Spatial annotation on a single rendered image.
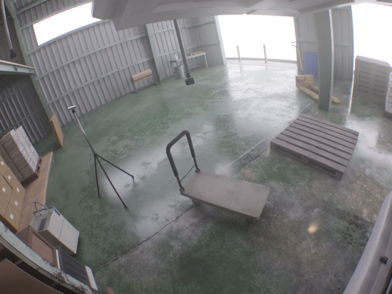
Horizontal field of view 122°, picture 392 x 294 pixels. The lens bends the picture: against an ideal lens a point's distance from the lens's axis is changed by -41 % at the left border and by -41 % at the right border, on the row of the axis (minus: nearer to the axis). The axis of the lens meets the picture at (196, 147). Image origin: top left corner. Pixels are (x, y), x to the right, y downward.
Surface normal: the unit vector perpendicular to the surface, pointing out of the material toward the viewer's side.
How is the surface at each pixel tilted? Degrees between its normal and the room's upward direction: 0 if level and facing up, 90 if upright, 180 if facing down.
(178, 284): 0
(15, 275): 90
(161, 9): 74
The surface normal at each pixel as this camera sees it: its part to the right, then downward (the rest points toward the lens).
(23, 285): 0.59, 0.34
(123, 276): -0.21, -0.82
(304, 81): 0.00, 0.55
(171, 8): 0.51, 0.10
